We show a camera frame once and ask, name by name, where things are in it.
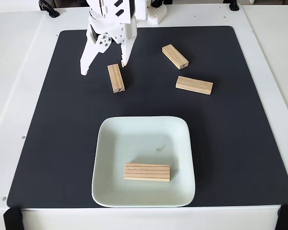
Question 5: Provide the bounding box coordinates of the wooden block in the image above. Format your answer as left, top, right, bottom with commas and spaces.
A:
107, 63, 126, 94
124, 162, 171, 183
175, 75, 214, 95
162, 44, 190, 70

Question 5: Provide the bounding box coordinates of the pale green square plate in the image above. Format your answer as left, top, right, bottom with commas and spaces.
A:
91, 116, 196, 208

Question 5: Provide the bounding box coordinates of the black table clamp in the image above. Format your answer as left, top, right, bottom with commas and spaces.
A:
38, 0, 60, 19
228, 0, 240, 12

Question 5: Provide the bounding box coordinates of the black rubber mat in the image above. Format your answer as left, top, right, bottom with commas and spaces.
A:
6, 25, 288, 208

